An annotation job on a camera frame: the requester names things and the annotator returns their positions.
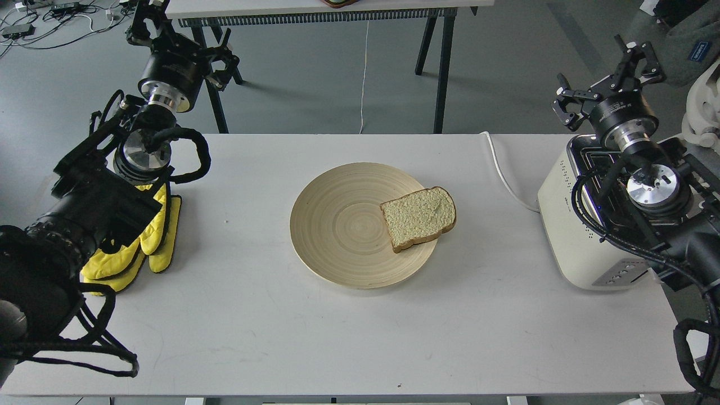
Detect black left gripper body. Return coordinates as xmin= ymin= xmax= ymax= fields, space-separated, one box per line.
xmin=137 ymin=34 xmax=204 ymax=113

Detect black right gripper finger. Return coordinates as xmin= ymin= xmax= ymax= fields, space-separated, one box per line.
xmin=610 ymin=34 xmax=667 ymax=93
xmin=551 ymin=73 xmax=605 ymax=133

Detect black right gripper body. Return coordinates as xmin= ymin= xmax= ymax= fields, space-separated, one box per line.
xmin=588 ymin=91 xmax=659 ymax=154

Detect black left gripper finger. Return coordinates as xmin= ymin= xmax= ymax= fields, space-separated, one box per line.
xmin=126 ymin=1 xmax=169 ymax=47
xmin=198 ymin=28 xmax=241 ymax=91

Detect slice of bread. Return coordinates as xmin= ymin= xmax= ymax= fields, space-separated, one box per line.
xmin=380 ymin=186 xmax=457 ymax=254

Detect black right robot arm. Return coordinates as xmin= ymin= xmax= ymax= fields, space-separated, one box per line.
xmin=538 ymin=35 xmax=718 ymax=403

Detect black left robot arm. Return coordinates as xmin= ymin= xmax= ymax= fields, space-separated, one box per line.
xmin=2 ymin=1 xmax=242 ymax=381

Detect cream white toaster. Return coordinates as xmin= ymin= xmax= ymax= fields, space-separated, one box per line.
xmin=538 ymin=135 xmax=692 ymax=291

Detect grey bag with blue label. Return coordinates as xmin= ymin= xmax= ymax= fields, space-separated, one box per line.
xmin=623 ymin=1 xmax=719 ymax=87

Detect background table with black legs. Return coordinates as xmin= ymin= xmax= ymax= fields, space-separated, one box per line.
xmin=165 ymin=1 xmax=494 ymax=134

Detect white object at right edge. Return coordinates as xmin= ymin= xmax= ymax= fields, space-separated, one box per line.
xmin=681 ymin=59 xmax=719 ymax=154

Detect brown object on background table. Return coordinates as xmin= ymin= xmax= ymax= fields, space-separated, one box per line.
xmin=321 ymin=0 xmax=358 ymax=8

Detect round bamboo plate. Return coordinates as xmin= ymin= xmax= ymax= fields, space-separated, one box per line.
xmin=290 ymin=163 xmax=437 ymax=289

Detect yellow oven glove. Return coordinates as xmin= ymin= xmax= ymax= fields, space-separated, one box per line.
xmin=80 ymin=182 xmax=183 ymax=293

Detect white toaster power cable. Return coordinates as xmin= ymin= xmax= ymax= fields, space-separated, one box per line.
xmin=480 ymin=131 xmax=541 ymax=213

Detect cables and adapters on floor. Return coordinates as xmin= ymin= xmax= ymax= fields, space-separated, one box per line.
xmin=0 ymin=0 xmax=138 ymax=57

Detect thin white hanging cable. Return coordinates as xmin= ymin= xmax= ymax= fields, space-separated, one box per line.
xmin=359 ymin=20 xmax=371 ymax=134

